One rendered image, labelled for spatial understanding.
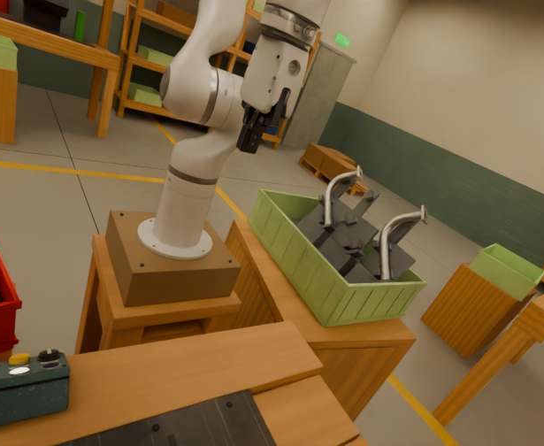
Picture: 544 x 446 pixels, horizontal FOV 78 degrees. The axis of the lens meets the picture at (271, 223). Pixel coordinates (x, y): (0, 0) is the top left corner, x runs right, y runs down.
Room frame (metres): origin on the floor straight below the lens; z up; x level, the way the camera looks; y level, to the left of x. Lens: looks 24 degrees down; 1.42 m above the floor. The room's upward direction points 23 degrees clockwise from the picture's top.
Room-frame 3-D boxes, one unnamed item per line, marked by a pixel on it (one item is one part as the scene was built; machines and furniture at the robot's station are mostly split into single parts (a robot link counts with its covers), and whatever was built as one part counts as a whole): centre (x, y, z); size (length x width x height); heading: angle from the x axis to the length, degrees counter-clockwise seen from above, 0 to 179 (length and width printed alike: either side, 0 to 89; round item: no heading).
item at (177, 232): (0.74, 0.22, 1.04); 0.19 x 0.19 x 0.18
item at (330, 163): (6.19, -0.71, 0.22); 1.20 x 0.81 x 0.44; 40
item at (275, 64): (0.55, 0.09, 1.41); 0.10 x 0.07 x 0.11; 41
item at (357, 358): (1.16, -0.24, 0.39); 0.68 x 0.52 x 0.79; 31
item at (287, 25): (0.55, 0.09, 1.47); 0.09 x 0.08 x 0.03; 41
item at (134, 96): (5.78, 1.72, 1.12); 3.01 x 0.54 x 2.23; 135
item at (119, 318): (0.74, 0.21, 0.83); 0.32 x 0.32 x 0.04; 42
